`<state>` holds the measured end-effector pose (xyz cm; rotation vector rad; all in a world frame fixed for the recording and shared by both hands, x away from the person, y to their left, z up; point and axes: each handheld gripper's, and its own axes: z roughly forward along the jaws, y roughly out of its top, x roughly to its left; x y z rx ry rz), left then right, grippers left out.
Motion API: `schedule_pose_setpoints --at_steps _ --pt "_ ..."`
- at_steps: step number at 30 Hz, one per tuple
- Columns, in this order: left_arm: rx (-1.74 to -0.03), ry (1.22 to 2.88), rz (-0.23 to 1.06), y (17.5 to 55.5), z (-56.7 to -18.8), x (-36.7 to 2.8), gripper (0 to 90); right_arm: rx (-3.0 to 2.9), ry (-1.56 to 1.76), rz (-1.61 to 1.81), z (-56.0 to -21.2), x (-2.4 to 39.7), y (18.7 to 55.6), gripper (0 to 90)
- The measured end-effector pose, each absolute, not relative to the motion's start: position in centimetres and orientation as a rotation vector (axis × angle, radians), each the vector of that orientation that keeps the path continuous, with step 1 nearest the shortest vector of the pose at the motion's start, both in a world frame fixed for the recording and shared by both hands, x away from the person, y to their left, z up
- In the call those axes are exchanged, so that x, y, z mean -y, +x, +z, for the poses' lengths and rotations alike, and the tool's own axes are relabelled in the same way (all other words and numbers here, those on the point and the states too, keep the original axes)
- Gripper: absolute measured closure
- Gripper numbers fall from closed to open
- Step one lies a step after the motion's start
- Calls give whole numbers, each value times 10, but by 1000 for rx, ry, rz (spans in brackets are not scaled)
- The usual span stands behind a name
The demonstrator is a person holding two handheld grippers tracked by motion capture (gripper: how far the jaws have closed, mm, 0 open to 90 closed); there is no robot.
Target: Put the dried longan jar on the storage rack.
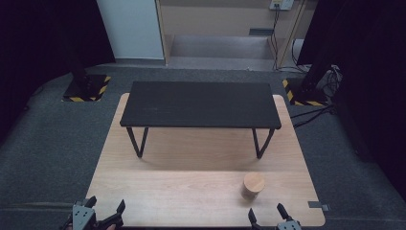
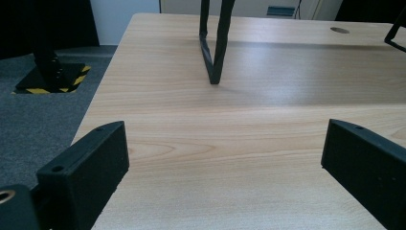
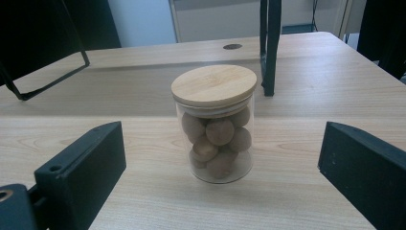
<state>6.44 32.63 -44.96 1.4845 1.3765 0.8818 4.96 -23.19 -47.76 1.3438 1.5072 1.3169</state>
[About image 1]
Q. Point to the white wall socket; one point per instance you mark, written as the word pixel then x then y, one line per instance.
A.
pixel 281 4

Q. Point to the black stand pole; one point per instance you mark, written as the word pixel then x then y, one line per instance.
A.
pixel 316 75
pixel 78 68

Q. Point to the black curtain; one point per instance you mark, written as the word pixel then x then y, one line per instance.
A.
pixel 370 80
pixel 41 38

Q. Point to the round wooden cylinder box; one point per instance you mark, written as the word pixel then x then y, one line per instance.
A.
pixel 252 187

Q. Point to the person's left hand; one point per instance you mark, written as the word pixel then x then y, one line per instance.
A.
pixel 110 227

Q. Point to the grey tape strip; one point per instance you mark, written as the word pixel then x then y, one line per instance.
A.
pixel 317 205

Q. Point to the white panel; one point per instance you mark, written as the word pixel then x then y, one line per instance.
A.
pixel 130 28

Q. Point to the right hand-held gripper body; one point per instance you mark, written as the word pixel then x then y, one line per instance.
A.
pixel 288 225

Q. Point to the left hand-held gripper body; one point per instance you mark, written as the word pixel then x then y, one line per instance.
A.
pixel 83 218

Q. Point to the striped black stand base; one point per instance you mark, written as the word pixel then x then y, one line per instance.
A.
pixel 303 96
pixel 92 91

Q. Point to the black low shelf riser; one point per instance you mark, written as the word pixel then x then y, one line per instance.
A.
pixel 201 103

